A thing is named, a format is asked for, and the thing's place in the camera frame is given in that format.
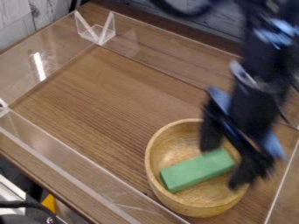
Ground brown wooden bowl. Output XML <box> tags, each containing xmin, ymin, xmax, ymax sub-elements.
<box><xmin>144</xmin><ymin>118</ymin><xmax>248</xmax><ymax>218</ymax></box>

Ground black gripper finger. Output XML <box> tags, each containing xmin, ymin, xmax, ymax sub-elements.
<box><xmin>226</xmin><ymin>145</ymin><xmax>276</xmax><ymax>191</ymax></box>
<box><xmin>200</xmin><ymin>100</ymin><xmax>224</xmax><ymax>152</ymax></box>

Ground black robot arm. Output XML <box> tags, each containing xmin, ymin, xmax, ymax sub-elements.
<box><xmin>200</xmin><ymin>0</ymin><xmax>299</xmax><ymax>191</ymax></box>

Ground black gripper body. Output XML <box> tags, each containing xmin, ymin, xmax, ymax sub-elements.
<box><xmin>208</xmin><ymin>87</ymin><xmax>285</xmax><ymax>161</ymax></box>

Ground yellow and black device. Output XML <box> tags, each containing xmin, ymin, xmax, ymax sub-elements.
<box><xmin>23</xmin><ymin>194</ymin><xmax>80</xmax><ymax>224</ymax></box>

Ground green rectangular block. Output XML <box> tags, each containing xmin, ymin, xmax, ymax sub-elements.
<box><xmin>160</xmin><ymin>149</ymin><xmax>234</xmax><ymax>193</ymax></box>

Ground clear acrylic corner bracket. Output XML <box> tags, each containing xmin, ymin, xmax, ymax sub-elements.
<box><xmin>73</xmin><ymin>11</ymin><xmax>116</xmax><ymax>46</ymax></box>

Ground clear acrylic enclosure walls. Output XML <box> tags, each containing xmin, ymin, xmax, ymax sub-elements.
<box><xmin>0</xmin><ymin>10</ymin><xmax>299</xmax><ymax>224</ymax></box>

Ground black cable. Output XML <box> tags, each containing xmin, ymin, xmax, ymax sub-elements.
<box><xmin>0</xmin><ymin>200</ymin><xmax>43</xmax><ymax>211</ymax></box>

